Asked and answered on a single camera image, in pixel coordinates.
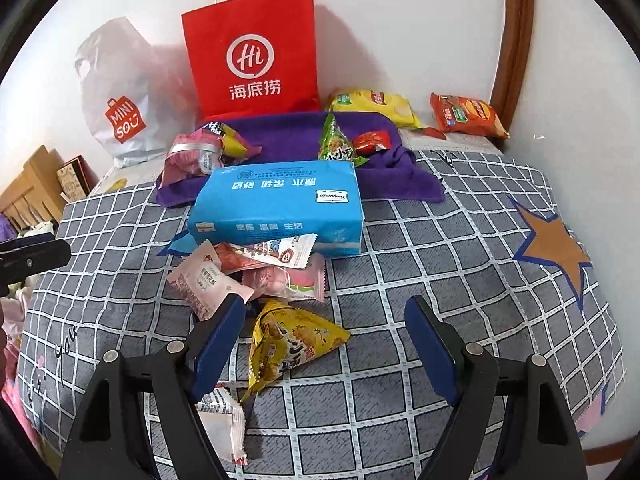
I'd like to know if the white plastic shopping bag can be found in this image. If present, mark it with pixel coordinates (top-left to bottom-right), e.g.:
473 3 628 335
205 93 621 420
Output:
74 16 197 169

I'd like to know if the wooden headboard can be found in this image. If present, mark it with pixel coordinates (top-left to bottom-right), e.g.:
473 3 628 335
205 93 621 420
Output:
0 144 67 232

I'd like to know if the brown wooden door frame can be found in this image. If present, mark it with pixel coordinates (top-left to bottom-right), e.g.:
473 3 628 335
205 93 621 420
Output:
489 0 537 152

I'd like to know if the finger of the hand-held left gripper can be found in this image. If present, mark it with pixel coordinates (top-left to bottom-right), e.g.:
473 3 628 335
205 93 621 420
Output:
0 232 72 282

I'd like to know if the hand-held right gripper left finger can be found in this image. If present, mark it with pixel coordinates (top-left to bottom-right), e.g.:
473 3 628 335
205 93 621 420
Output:
60 292 247 480

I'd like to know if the yellow triangular snack packet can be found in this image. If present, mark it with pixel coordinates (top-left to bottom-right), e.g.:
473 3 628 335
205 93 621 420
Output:
239 298 351 404

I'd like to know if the orange snack bag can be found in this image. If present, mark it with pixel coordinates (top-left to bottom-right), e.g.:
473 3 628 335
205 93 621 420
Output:
430 92 510 140

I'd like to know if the red paper carrier bag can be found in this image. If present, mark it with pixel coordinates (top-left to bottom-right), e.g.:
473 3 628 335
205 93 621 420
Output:
181 0 322 119

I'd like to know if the small red snack packet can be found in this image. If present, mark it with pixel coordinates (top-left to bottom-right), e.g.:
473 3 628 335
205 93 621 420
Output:
352 129 390 154

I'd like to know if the pink and yellow triangular packet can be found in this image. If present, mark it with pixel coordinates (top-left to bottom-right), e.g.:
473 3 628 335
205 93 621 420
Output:
199 119 262 159

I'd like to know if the pink cake packet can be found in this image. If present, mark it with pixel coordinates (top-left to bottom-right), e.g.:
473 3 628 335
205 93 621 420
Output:
164 132 226 187

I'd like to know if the grey checked bed sheet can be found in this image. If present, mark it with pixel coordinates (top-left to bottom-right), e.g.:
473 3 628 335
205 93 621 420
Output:
15 147 627 480

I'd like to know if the purple towel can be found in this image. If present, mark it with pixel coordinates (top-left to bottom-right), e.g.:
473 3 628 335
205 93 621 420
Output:
155 111 447 209

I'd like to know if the white and pink snack packet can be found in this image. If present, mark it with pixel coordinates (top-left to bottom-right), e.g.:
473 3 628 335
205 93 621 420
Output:
194 383 249 466

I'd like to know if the patterned cardboard box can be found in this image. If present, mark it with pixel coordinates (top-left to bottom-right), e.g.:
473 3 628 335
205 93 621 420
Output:
55 157 99 202

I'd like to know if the light pink pastry packet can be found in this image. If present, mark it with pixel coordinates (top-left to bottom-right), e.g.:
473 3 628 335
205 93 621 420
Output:
166 240 256 322

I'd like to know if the yellow snack bag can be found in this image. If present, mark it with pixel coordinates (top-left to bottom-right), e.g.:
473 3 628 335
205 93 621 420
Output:
327 88 424 130

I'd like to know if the green triangular snack packet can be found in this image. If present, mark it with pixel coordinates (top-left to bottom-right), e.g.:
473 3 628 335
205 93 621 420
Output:
318 113 370 166

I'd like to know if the pale pink soft packet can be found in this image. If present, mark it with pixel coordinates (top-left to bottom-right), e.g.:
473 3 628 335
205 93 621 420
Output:
242 254 326 303

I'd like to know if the white cartoon snack packet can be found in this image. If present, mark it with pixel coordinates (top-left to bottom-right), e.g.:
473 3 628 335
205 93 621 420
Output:
224 233 319 267

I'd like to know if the blue tissue pack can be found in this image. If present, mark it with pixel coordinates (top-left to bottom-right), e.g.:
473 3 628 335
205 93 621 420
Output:
187 159 362 257

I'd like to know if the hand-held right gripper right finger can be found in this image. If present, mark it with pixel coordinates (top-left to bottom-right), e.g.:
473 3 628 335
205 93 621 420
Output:
404 295 588 480

